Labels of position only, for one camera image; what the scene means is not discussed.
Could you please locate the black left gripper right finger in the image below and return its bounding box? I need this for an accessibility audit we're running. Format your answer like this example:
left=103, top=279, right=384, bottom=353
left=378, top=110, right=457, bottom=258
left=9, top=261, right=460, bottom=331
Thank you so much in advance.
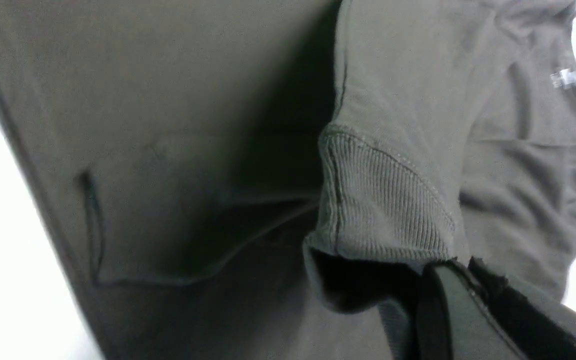
left=468, top=257, right=576, bottom=360

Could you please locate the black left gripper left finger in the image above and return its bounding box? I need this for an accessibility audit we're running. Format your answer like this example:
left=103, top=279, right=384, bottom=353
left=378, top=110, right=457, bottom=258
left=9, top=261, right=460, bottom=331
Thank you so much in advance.
left=416, top=261, right=527, bottom=360

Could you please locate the dark gray long-sleeved shirt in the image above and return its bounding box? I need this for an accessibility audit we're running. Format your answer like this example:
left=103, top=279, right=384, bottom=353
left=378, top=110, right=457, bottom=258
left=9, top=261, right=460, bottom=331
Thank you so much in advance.
left=0, top=0, right=576, bottom=360

